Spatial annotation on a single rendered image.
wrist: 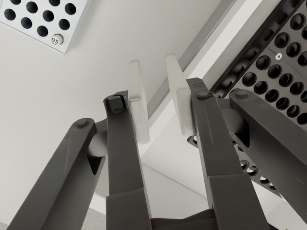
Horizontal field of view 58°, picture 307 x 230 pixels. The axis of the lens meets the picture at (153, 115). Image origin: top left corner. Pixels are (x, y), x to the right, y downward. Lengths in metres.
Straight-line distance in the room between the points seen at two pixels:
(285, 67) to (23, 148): 0.38
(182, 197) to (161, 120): 0.13
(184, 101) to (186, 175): 0.23
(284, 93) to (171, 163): 0.16
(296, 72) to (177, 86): 0.15
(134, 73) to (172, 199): 0.20
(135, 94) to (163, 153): 0.21
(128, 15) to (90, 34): 0.05
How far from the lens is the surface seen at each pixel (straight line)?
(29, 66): 0.41
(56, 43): 0.34
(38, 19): 0.36
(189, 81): 0.18
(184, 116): 0.16
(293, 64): 0.28
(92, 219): 1.62
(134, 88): 0.16
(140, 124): 0.16
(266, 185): 0.33
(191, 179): 0.38
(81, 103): 0.41
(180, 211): 0.34
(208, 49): 0.25
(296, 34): 0.27
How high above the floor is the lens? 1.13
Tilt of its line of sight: 65 degrees down
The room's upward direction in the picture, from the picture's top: 174 degrees clockwise
